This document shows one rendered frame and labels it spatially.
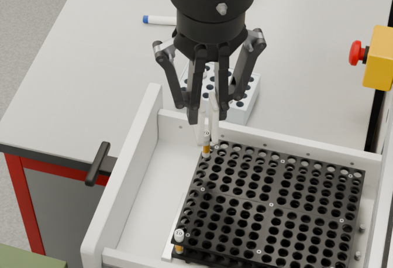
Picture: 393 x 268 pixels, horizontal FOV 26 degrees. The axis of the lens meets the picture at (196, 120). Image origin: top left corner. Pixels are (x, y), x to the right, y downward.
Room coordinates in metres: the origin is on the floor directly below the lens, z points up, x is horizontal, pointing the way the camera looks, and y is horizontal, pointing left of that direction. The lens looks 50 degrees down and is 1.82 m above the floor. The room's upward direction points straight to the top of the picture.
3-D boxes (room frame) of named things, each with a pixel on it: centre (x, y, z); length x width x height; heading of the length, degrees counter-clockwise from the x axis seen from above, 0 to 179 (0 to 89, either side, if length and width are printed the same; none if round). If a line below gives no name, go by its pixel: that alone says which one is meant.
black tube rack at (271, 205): (0.63, -0.10, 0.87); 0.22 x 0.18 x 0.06; 75
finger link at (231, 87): (0.69, -0.04, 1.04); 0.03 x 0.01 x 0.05; 101
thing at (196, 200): (0.66, 0.00, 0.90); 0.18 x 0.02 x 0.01; 165
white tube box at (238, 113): (0.94, -0.03, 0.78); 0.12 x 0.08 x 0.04; 71
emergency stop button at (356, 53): (0.93, -0.25, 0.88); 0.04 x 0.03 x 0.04; 165
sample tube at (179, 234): (0.58, 0.02, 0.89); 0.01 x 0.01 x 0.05
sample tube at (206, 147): (0.68, -0.01, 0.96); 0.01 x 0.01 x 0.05
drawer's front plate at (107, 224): (0.68, 0.10, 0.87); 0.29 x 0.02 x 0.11; 165
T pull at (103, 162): (0.69, 0.12, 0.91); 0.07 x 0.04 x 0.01; 165
